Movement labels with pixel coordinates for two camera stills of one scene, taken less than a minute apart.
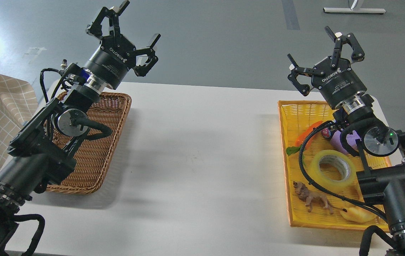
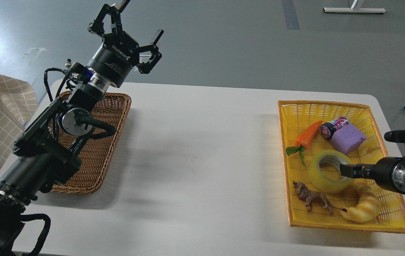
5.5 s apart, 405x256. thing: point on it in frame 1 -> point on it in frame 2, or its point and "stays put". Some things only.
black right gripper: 339,81 -> 393,172
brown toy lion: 312,198 stays put
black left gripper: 110,61 stays put
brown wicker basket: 93,158 stays put
